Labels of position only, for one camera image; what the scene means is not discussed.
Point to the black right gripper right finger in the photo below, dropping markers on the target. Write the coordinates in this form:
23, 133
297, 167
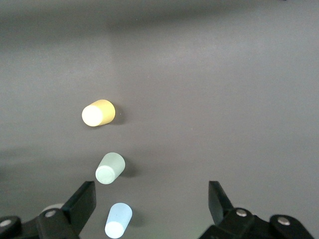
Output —
224, 219

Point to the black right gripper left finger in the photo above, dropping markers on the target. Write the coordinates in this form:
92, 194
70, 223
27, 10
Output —
74, 211

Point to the pale green plastic cup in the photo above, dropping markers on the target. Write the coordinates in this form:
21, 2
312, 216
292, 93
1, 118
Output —
109, 169

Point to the light blue plastic cup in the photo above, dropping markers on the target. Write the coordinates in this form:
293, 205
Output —
118, 221

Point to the yellow plastic cup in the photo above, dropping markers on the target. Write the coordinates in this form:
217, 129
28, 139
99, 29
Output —
98, 113

